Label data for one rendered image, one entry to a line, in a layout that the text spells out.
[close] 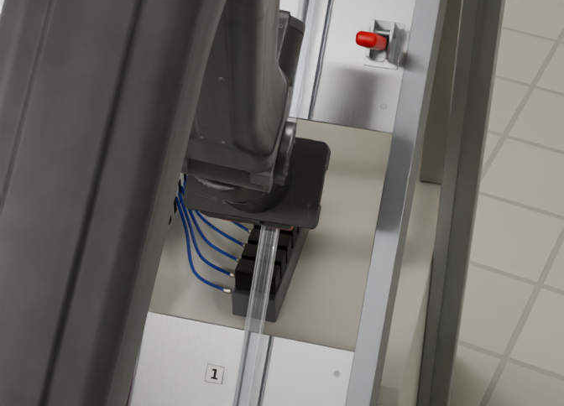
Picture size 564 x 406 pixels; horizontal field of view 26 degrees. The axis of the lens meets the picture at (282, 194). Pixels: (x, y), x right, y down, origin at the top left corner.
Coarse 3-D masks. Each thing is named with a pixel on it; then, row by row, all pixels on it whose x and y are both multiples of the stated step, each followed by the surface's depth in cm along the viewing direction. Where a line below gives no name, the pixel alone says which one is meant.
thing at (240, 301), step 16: (176, 192) 145; (176, 208) 146; (208, 224) 142; (240, 224) 143; (192, 240) 140; (256, 240) 135; (288, 240) 135; (304, 240) 143; (288, 256) 136; (224, 272) 137; (240, 272) 131; (288, 272) 136; (224, 288) 135; (240, 288) 133; (272, 288) 132; (240, 304) 133; (272, 304) 132; (272, 320) 134
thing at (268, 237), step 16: (304, 0) 99; (304, 16) 99; (304, 48) 99; (304, 64) 99; (304, 80) 100; (272, 240) 99; (256, 256) 99; (272, 256) 99; (256, 272) 99; (272, 272) 100; (256, 288) 99; (256, 304) 99; (256, 320) 99; (256, 336) 99; (240, 352) 99; (256, 352) 99; (240, 368) 99; (256, 368) 100; (240, 384) 99; (240, 400) 99
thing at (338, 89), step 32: (0, 0) 106; (288, 0) 101; (320, 0) 101; (352, 0) 100; (384, 0) 100; (320, 32) 101; (352, 32) 100; (320, 64) 100; (352, 64) 100; (320, 96) 100; (352, 96) 100; (384, 96) 99; (384, 128) 99
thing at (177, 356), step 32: (160, 320) 102; (192, 320) 101; (160, 352) 102; (192, 352) 101; (224, 352) 101; (288, 352) 100; (320, 352) 99; (352, 352) 99; (160, 384) 102; (192, 384) 101; (224, 384) 101; (256, 384) 100; (288, 384) 100; (320, 384) 99
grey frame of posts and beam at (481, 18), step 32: (480, 0) 119; (480, 32) 121; (480, 64) 122; (480, 96) 125; (448, 128) 129; (480, 128) 127; (448, 160) 131; (480, 160) 130; (448, 192) 134; (448, 224) 137; (448, 256) 141; (448, 288) 145; (448, 320) 147; (448, 352) 150; (448, 384) 154
